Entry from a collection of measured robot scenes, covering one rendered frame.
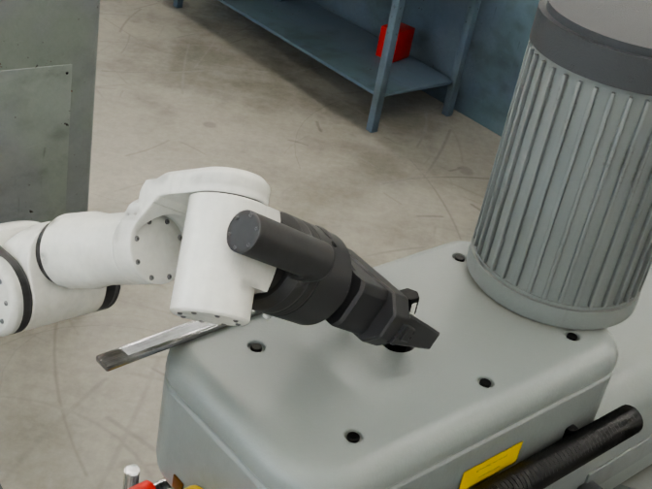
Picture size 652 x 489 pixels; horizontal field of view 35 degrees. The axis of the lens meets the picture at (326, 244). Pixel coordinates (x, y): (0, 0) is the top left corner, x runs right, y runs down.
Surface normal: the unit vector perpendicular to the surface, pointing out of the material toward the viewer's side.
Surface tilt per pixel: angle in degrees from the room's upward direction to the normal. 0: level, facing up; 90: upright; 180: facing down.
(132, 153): 0
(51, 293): 61
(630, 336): 0
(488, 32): 90
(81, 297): 86
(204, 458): 90
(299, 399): 0
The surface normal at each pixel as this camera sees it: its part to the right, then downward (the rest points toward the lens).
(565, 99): -0.72, 0.25
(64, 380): 0.17, -0.84
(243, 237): -0.61, -0.25
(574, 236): -0.23, 0.47
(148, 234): 0.76, -0.04
